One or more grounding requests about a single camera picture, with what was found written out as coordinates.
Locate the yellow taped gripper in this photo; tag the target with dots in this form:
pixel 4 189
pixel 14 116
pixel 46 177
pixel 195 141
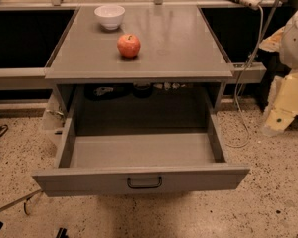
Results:
pixel 295 44

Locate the black top drawer handle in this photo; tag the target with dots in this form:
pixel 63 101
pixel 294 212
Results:
pixel 144 183

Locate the white ceramic bowl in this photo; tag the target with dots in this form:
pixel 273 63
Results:
pixel 110 16

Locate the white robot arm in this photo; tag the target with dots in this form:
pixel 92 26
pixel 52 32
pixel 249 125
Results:
pixel 285 41

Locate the grey top drawer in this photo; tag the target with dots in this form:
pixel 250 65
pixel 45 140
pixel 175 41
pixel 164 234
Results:
pixel 174 135

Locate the grey metal drawer cabinet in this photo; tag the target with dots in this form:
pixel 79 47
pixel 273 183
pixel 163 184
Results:
pixel 167 43

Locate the red apple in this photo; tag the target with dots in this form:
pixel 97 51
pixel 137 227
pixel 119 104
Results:
pixel 129 45

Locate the metal rod on floor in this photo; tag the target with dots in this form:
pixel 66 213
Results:
pixel 21 199

